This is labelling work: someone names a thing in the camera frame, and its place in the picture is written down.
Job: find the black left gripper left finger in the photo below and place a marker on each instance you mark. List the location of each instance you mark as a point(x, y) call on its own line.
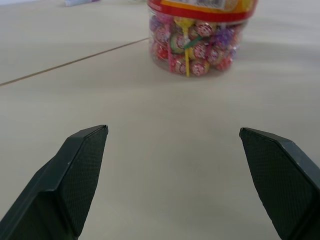
point(62, 190)

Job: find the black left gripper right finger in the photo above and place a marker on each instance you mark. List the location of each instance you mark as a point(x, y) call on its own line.
point(282, 185)

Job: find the clear plastic lollipop jar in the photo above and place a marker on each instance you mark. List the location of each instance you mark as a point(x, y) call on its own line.
point(200, 35)

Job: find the purple and white packet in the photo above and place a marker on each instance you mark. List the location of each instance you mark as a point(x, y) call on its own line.
point(75, 2)

